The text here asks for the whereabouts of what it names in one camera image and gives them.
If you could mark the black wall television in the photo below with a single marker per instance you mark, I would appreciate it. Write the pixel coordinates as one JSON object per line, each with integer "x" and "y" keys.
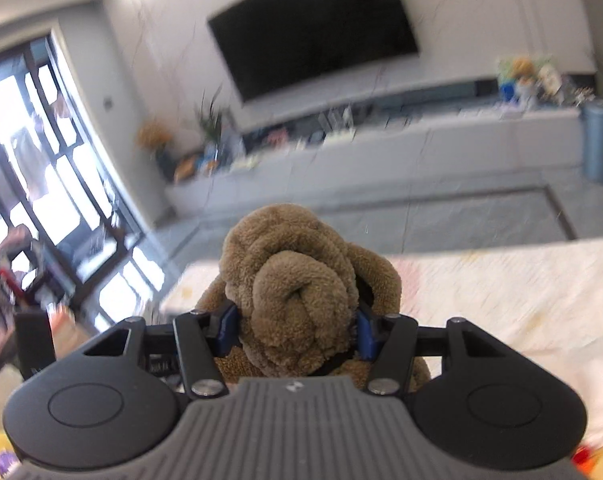
{"x": 270, "y": 45}

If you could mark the dried yellow flower vase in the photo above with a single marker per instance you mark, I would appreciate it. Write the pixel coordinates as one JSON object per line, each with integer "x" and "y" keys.
{"x": 154, "y": 137}

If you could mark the white lace tablecloth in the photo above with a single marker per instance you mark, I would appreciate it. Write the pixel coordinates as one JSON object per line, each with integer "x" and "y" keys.
{"x": 545, "y": 301}

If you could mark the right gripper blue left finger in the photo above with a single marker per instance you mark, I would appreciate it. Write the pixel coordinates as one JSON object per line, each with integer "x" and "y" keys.
{"x": 201, "y": 338}

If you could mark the green potted grass plant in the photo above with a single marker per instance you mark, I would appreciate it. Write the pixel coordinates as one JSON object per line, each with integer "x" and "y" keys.
{"x": 215, "y": 124}

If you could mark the brown plush toy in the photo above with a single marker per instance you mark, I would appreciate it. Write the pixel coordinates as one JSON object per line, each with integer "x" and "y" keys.
{"x": 297, "y": 285}

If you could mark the teddy bear bouquet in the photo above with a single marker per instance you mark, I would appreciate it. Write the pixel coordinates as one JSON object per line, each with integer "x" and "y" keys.
{"x": 530, "y": 81}

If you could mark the blue grey trash bin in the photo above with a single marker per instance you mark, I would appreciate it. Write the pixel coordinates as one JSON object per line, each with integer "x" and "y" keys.
{"x": 592, "y": 164}

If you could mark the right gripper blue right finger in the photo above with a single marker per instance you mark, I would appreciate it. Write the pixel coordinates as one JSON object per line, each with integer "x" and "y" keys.
{"x": 388, "y": 343}

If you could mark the orange red crochet ball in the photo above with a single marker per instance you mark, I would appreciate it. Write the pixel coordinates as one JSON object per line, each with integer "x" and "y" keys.
{"x": 586, "y": 459}

